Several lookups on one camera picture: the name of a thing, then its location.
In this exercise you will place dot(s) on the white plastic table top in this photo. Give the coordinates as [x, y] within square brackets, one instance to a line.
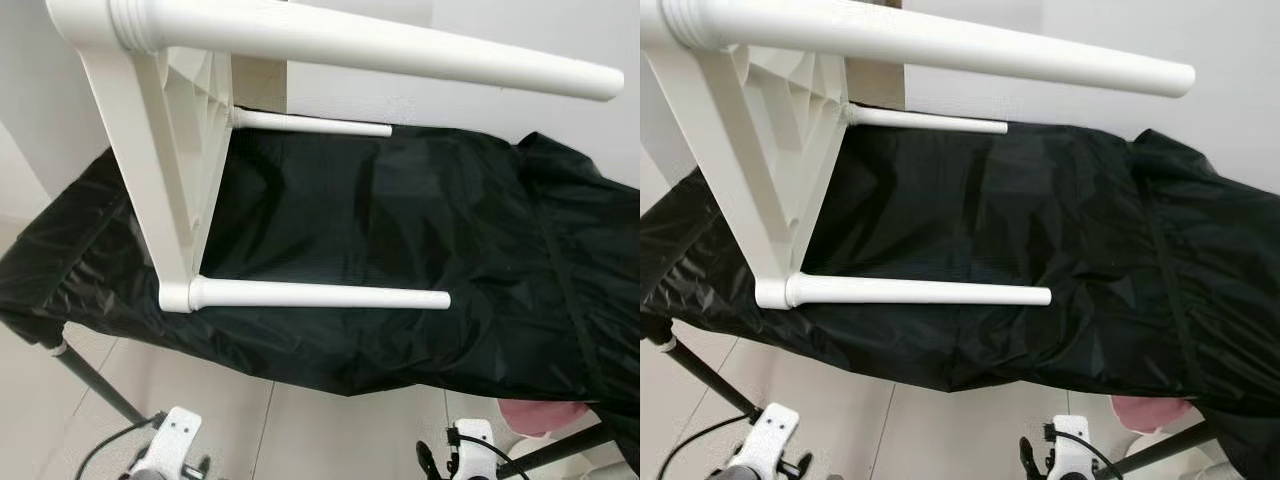
[740, 150]
[140, 150]

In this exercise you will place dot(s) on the pink stool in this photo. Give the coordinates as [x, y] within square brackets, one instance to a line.
[1150, 410]
[540, 412]

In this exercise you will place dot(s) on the black metal table leg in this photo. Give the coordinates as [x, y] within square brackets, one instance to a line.
[1165, 448]
[565, 450]
[710, 375]
[95, 380]

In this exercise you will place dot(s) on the black table cloth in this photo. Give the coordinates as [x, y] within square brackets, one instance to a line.
[1000, 230]
[400, 230]

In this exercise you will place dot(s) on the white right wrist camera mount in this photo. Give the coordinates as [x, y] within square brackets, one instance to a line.
[1070, 445]
[475, 445]

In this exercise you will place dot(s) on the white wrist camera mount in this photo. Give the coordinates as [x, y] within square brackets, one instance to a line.
[770, 435]
[175, 440]
[475, 445]
[1070, 445]

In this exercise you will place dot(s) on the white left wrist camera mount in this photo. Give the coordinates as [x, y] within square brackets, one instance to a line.
[770, 435]
[175, 440]

